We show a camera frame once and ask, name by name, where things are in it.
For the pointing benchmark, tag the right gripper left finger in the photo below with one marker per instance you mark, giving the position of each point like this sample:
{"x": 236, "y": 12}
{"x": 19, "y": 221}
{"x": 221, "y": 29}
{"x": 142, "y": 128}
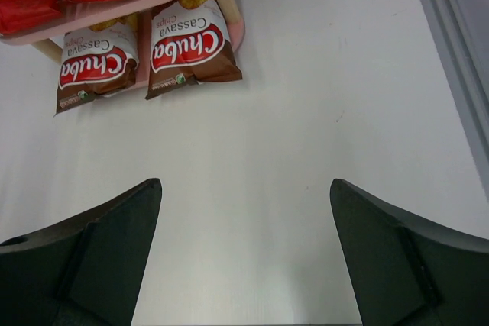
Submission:
{"x": 85, "y": 270}

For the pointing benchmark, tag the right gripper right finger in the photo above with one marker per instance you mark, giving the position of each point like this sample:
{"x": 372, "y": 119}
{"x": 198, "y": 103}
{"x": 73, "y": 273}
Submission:
{"x": 405, "y": 269}

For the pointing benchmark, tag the brown chips bag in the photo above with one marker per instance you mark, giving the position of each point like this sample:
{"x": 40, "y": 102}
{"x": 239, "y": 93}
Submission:
{"x": 190, "y": 45}
{"x": 98, "y": 60}

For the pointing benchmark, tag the pink three-tier shelf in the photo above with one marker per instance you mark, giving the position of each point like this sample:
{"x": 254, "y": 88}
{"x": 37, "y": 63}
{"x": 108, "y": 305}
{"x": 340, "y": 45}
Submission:
{"x": 77, "y": 16}

